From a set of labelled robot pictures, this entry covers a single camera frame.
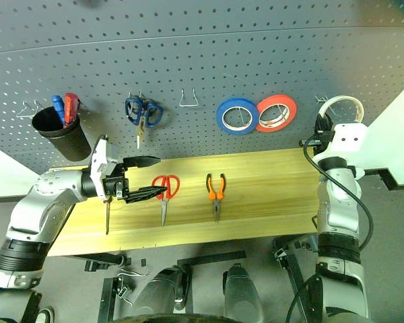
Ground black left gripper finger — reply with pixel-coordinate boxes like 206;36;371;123
125;185;168;206
122;155;163;170

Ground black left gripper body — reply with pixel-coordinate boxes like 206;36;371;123
102;161;131;203

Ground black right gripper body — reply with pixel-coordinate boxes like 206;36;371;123
298;129;336;148

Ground red handled scissors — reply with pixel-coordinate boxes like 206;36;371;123
151;174;181;227

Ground white tape roll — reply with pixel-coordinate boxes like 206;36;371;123
317;95;365;126

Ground orange handled pliers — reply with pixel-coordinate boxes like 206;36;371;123
205;172;228;224

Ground red tape roll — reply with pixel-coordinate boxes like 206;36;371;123
255;94;298;133

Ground blue tape roll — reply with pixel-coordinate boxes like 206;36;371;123
215;98;261;137

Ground grey metal pegboard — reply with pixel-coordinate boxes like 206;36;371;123
0;0;404;176

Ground black cup holder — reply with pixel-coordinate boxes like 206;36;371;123
31;105;93;163

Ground white partition panel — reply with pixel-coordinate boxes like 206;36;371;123
356;73;404;186
0;141;42;200

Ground dark rounded grey shape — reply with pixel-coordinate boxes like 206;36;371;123
221;262;266;323
133;264;193;318

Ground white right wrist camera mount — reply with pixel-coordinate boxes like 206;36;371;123
312;122;370;163

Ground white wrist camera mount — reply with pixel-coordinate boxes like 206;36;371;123
88;135;123;203
312;122;370;163

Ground orange handled screwdriver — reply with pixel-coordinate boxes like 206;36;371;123
102;196;112;236

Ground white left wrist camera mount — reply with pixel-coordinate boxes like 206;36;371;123
88;135;123;203

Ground blue handled scissors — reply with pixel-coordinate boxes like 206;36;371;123
124;95;165;150

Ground silver wire plier holder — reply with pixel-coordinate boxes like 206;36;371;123
178;87;201;108

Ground thin white wire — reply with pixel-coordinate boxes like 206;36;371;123
116;268;149;279

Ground red handled screwdriver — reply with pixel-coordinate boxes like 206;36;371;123
63;92;81;128

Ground blue handled screwdriver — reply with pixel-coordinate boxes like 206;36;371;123
50;95;66;129

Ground silver wire pegboard hook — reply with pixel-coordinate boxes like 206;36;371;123
15;99;45;119

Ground black metal table frame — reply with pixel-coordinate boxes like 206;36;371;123
64;234;324;323

